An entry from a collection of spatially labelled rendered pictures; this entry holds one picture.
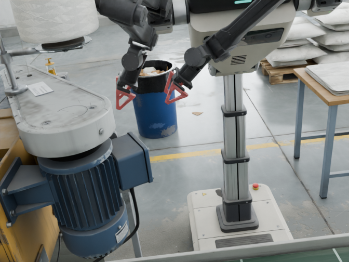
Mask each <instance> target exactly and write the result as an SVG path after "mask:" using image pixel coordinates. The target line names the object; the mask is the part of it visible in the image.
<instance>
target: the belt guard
mask: <svg viewBox="0 0 349 262"><path fill-rule="evenodd" d="M27 66H28V68H27ZM27 66H26V64H17V65H12V69H13V71H14V74H15V77H19V79H16V81H17V84H25V85H27V86H28V85H31V84H35V83H39V82H44V83H46V84H47V85H48V86H49V87H50V88H51V89H52V90H53V92H51V93H47V94H44V95H40V96H37V97H35V95H34V94H33V93H32V92H31V91H30V90H29V89H28V90H27V91H25V92H23V93H21V94H18V95H15V96H8V100H9V103H10V106H11V110H12V115H13V117H14V118H15V121H16V125H17V128H18V131H19V138H20V139H21V140H22V143H23V146H24V148H25V150H26V151H27V152H28V153H29V154H32V155H34V156H38V157H43V158H59V157H64V156H70V155H75V154H79V153H82V152H85V151H88V150H90V149H92V148H94V147H96V146H98V145H100V144H102V143H103V142H105V141H106V140H107V139H108V138H109V137H111V135H112V134H113V133H114V131H115V128H116V124H115V119H114V114H113V109H112V104H111V101H110V100H109V99H108V98H107V97H105V96H103V95H101V94H99V93H96V92H94V91H92V90H89V89H86V88H84V87H82V86H79V85H77V84H74V83H72V82H70V81H67V80H65V79H63V78H60V77H58V76H56V75H53V74H51V73H48V72H46V71H44V70H41V69H39V68H37V67H34V66H32V65H30V64H27ZM28 74H32V76H27V75H28ZM0 75H1V78H2V81H3V84H4V87H5V88H7V87H9V86H11V83H10V80H9V77H8V74H7V71H6V68H4V69H2V70H1V71H0Z"/></svg>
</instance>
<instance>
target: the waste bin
mask: <svg viewBox="0 0 349 262"><path fill-rule="evenodd" d="M150 67H154V68H155V69H156V70H160V71H162V70H164V71H165V72H163V73H160V74H156V75H149V76H139V77H138V79H137V82H138V88H137V90H134V89H130V91H131V93H133V94H135V95H136V97H135V98H134V99H133V100H132V102H133V107H134V110H135V115H136V120H137V126H138V131H139V134H140V135H141V136H143V137H145V138H150V139H158V138H164V137H167V136H170V135H172V134H173V133H174V132H175V131H176V130H177V128H178V123H177V110H176V102H173V103H171V104H166V103H165V100H166V97H167V94H166V93H165V92H164V90H165V86H166V83H167V80H168V76H169V73H170V71H172V72H174V69H175V67H176V65H175V64H174V63H173V62H172V61H169V60H163V59H152V60H146V61H145V63H144V65H143V67H142V69H145V68H150ZM167 67H168V71H166V70H167ZM173 98H175V90H173V91H172V93H171V96H170V98H169V100H171V99H173Z"/></svg>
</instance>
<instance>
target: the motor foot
mask: <svg viewBox="0 0 349 262"><path fill-rule="evenodd" d="M39 168H40V167H39V165H23V164H22V161H21V158H20V157H15V159H14V161H13V162H12V164H11V165H10V167H9V169H8V170H7V172H6V173H5V175H4V177H3V178H2V180H1V181H0V202H1V205H2V207H3V210H4V212H5V215H6V217H7V219H8V221H9V222H12V224H14V223H15V221H16V219H17V217H18V216H19V215H22V214H25V213H28V212H31V211H34V210H37V209H40V208H43V207H46V206H49V205H52V204H54V201H53V198H52V195H51V191H50V188H49V185H48V182H47V179H46V177H43V176H42V174H41V172H40V170H39ZM49 183H50V187H51V190H52V193H53V196H54V198H55V202H57V203H59V201H58V198H57V195H56V192H55V189H54V186H53V183H52V180H51V179H50V181H49Z"/></svg>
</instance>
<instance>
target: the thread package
mask: <svg viewBox="0 0 349 262"><path fill-rule="evenodd" d="M10 4H11V8H12V13H13V16H14V20H15V23H16V26H17V29H18V32H19V35H20V37H21V39H22V40H23V41H24V42H27V43H32V44H44V43H57V42H63V41H69V40H73V39H75V38H79V37H83V36H85V35H88V34H90V33H93V32H94V31H96V30H97V29H98V27H99V20H98V14H97V8H96V5H95V0H10Z"/></svg>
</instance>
